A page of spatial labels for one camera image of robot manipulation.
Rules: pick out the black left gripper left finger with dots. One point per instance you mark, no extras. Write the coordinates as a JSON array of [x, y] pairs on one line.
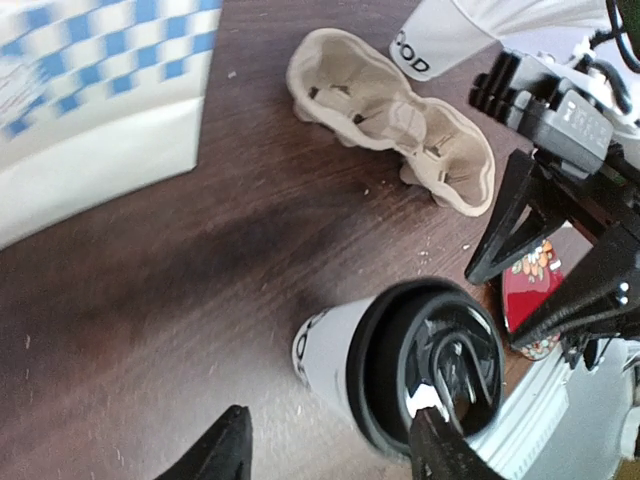
[[223, 452]]

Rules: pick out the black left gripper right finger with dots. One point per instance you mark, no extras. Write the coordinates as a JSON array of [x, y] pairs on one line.
[[439, 451]]

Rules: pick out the blue checkered paper bag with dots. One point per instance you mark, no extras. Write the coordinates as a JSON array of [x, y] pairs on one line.
[[98, 99]]

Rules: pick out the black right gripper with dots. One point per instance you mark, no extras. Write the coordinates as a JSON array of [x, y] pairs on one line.
[[535, 199]]

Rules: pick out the white cup holding straws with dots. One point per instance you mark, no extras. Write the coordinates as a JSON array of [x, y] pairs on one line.
[[437, 36]]

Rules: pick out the black plastic cup lid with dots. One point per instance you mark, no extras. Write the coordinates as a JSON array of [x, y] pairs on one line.
[[423, 343]]

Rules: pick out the brown pulp cup carrier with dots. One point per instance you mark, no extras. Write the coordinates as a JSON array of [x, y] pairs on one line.
[[339, 81]]

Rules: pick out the red floral plate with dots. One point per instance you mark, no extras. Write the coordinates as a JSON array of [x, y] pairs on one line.
[[528, 283]]

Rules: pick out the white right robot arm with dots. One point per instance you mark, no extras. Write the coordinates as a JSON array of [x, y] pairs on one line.
[[600, 81]]

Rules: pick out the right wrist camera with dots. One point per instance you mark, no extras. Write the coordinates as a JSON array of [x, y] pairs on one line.
[[523, 93]]

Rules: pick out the white paper coffee cup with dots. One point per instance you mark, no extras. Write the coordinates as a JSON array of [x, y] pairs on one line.
[[320, 349]]

